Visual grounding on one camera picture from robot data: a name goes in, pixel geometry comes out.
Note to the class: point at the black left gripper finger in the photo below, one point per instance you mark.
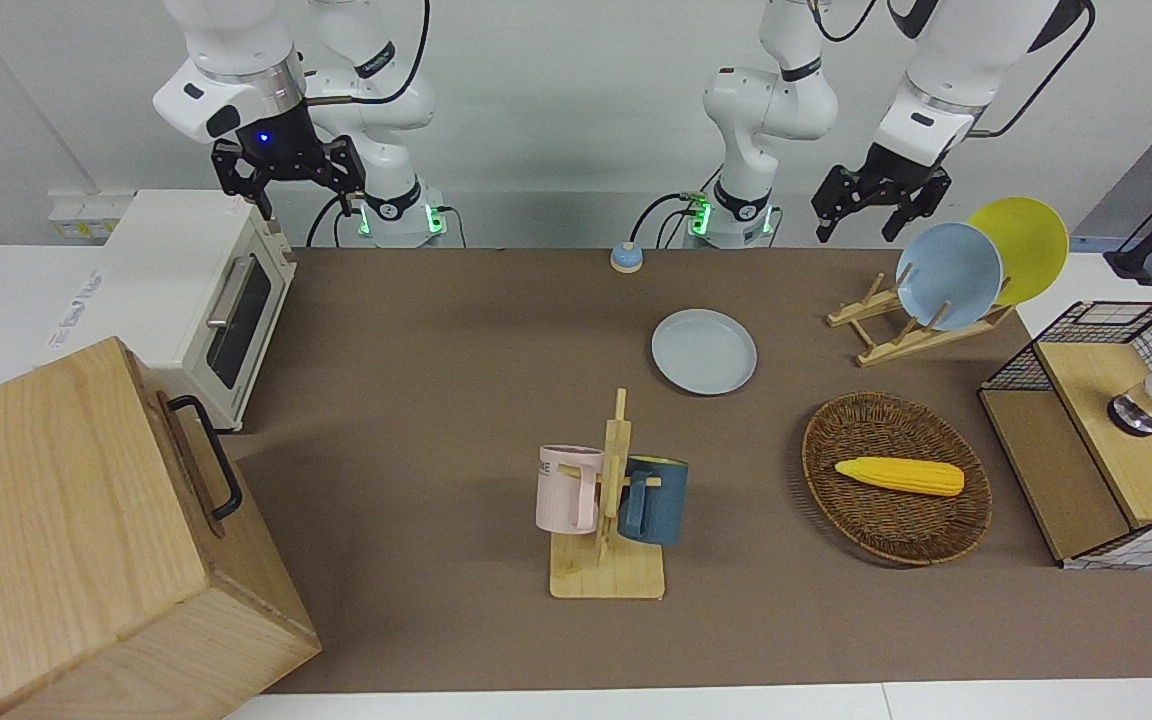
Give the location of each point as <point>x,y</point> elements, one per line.
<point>899,222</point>
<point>824,225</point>

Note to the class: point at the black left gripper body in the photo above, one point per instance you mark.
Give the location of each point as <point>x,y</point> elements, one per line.
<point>896,170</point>

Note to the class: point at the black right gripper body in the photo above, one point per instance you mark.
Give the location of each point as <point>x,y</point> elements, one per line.
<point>276,150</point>

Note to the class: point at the gray round plate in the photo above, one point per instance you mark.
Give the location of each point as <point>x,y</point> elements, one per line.
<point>704,352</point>

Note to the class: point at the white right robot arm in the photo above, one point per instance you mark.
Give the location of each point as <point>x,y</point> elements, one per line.
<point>236,50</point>

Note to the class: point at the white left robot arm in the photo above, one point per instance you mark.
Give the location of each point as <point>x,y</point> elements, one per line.
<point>766,100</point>

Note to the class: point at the light blue plate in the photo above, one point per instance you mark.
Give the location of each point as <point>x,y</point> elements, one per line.
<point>946,275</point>

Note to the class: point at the wooden plate rack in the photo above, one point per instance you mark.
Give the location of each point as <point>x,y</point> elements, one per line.
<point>896,350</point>

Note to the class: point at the yellow plate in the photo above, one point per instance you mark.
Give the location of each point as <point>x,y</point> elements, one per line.
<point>1031,240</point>

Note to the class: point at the white toaster oven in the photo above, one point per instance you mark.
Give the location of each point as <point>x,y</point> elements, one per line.
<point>166,270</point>

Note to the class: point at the brown table mat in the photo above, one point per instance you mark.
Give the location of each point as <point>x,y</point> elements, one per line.
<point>436,400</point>

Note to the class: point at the yellow corn cob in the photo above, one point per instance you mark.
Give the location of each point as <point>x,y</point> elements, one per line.
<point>901,476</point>

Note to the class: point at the brown wicker basket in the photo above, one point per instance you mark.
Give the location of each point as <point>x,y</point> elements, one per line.
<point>886,525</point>

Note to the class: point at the dark blue mug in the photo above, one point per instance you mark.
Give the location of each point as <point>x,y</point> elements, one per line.
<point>661,500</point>

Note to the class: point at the pink mug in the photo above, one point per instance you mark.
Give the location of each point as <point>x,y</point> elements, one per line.
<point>566,490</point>

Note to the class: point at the wooden drawer cabinet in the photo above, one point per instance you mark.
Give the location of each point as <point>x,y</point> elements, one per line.
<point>66,540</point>

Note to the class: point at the wooden mug tree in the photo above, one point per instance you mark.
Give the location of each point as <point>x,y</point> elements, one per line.
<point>606,575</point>

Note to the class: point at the white wall socket strip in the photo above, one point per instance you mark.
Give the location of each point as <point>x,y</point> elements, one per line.
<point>76,225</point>

